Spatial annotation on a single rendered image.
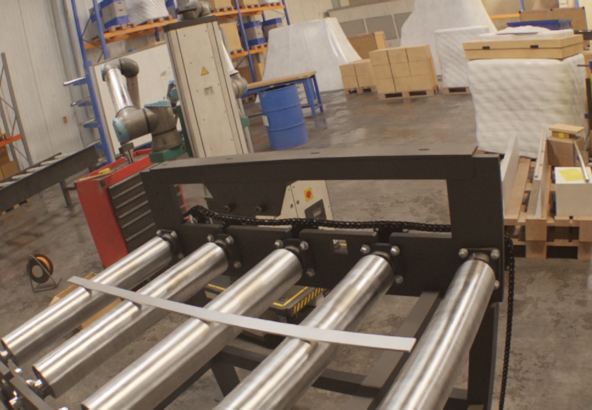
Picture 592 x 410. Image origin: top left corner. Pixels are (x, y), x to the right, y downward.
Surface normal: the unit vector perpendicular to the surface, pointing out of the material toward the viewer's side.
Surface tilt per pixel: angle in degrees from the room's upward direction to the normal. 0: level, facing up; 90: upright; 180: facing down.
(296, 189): 90
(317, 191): 90
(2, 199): 90
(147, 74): 90
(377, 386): 0
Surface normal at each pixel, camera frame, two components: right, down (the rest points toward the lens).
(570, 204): -0.50, 0.40
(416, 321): -0.22, -0.92
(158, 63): 0.52, 0.18
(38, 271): 0.11, 0.32
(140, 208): 0.81, 0.01
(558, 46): -0.79, 0.37
